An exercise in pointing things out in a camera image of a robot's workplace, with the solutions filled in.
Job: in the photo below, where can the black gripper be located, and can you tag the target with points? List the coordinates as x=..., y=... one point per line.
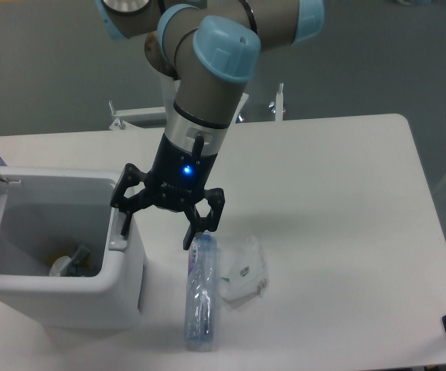
x=176, y=182

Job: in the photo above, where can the white plastic trash can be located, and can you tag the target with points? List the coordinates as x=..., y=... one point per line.
x=49, y=215

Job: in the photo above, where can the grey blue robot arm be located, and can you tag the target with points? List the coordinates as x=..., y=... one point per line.
x=213, y=50

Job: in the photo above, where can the trash inside the can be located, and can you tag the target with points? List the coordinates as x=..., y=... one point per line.
x=76, y=265

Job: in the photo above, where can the clear empty plastic bottle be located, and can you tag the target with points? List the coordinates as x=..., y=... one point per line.
x=201, y=294

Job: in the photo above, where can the crumpled clear plastic bag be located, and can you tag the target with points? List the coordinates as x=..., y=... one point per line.
x=243, y=268

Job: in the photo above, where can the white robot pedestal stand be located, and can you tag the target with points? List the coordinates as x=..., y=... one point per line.
x=155, y=117

